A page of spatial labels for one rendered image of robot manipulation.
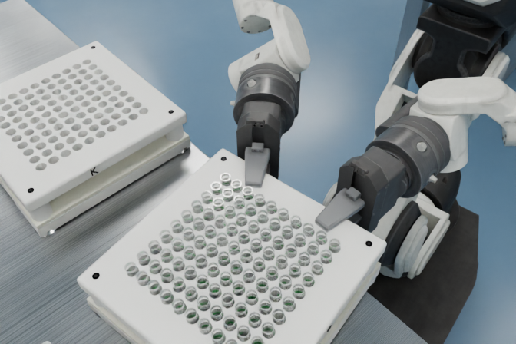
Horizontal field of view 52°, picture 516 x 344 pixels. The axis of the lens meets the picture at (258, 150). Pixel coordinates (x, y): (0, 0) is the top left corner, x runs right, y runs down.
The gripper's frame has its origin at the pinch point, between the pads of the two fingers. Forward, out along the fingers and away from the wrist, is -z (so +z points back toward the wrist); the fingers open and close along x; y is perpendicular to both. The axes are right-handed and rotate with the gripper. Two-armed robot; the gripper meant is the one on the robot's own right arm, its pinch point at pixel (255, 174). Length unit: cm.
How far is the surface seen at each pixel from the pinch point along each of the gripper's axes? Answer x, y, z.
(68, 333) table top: 6.4, 19.3, -20.2
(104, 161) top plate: -0.2, 19.8, 0.2
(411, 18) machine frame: 52, -42, 122
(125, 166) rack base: 4.0, 18.7, 3.2
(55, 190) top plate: -0.3, 24.5, -5.1
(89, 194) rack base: 3.9, 22.1, -2.2
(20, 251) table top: 6.4, 29.2, -10.2
